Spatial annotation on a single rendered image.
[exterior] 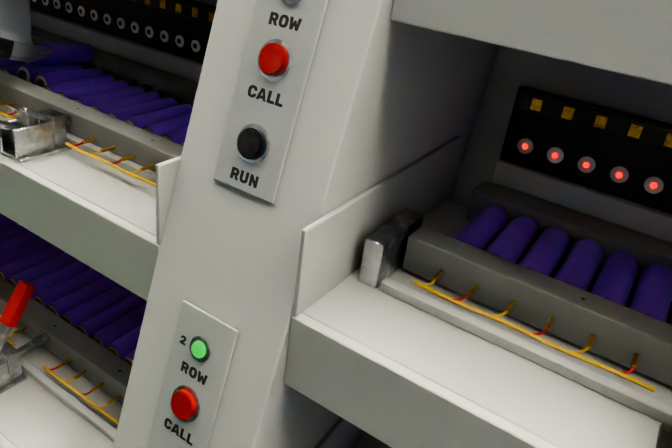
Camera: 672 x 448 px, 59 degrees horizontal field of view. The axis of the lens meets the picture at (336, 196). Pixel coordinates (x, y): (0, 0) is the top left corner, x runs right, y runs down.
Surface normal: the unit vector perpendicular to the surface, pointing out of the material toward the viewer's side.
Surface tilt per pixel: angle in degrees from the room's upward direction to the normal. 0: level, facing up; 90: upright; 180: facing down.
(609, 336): 107
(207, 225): 90
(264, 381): 90
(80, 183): 17
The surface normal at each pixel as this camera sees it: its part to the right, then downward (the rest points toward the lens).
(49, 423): 0.12, -0.89
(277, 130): -0.48, 0.04
